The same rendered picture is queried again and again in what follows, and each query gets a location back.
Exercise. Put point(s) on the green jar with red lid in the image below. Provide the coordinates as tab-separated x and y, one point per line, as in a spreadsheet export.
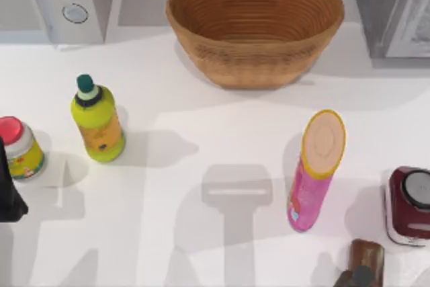
23	152

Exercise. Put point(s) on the pink and yellow can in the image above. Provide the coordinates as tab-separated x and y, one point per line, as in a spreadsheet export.
314	172

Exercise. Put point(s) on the green bottle with dark cap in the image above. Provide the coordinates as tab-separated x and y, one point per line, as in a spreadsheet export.
99	125

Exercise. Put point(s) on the grey cabinet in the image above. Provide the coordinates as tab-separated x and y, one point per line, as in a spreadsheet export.
396	8

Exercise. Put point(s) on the pale microwave oven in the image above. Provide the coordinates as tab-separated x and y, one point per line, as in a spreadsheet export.
40	4

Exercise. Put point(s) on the small grey microwave knob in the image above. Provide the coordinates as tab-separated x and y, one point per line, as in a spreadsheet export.
75	13

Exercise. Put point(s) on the brown wicker basket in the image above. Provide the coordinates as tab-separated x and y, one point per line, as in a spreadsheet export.
254	28

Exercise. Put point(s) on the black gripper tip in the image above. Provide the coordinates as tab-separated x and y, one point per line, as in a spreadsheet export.
9	193

